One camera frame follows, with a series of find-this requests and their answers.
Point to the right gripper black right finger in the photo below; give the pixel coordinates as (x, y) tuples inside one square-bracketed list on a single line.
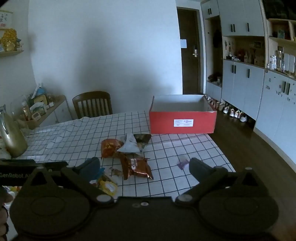
[(207, 175)]

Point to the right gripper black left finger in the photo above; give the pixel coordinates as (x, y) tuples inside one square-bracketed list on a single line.
[(82, 174)]

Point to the small purple candy wrapper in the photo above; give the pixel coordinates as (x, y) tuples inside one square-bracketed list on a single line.
[(182, 164)]

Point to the yellow snack packet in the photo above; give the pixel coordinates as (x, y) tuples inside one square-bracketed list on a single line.
[(108, 187)]

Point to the red orange snack bag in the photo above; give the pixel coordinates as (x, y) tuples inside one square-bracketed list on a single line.
[(109, 148)]

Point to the brown Oreo snack bag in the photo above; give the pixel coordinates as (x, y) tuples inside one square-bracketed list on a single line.
[(135, 167)]

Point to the white green snack bag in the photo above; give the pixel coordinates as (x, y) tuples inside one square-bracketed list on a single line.
[(129, 145)]

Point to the black snack packet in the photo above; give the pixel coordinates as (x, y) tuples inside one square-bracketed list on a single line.
[(142, 140)]

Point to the blue cookie packet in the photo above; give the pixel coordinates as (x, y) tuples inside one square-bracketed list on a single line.
[(101, 172)]

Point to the person's hand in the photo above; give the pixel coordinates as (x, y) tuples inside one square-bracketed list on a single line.
[(5, 197)]

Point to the gold thermos jug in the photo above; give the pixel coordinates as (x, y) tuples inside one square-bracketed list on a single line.
[(11, 134)]

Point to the checkered white tablecloth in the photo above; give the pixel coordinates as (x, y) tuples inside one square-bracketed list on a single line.
[(78, 140)]

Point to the small white clock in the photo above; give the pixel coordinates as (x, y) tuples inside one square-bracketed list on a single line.
[(36, 116)]

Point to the white side cabinet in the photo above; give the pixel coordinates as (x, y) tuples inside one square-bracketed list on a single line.
[(59, 113)]

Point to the dark wooden chair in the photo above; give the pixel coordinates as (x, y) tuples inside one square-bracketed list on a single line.
[(92, 104)]

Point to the red cardboard box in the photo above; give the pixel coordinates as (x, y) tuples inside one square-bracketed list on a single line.
[(181, 114)]

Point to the row of shoes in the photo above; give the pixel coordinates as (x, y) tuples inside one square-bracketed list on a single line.
[(227, 108)]

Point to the tissue box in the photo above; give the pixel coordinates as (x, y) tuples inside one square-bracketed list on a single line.
[(39, 107)]

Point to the dark entrance door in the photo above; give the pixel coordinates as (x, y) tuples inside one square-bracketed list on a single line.
[(190, 50)]

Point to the wall shelf with ornaments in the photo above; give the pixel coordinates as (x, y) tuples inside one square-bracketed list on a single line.
[(11, 45)]

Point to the white wall cabinet unit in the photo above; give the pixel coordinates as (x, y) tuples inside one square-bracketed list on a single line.
[(250, 53)]

